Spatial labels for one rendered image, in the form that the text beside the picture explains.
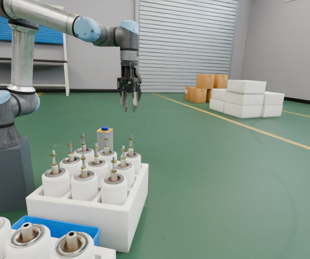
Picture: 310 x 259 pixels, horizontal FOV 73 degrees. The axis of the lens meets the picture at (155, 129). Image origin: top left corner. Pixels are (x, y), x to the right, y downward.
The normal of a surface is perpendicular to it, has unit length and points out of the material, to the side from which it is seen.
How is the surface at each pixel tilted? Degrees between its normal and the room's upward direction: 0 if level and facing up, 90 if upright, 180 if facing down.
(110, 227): 90
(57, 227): 88
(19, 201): 90
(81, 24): 90
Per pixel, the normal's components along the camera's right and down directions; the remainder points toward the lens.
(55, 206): -0.15, 0.26
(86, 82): 0.34, 0.27
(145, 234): 0.04, -0.96
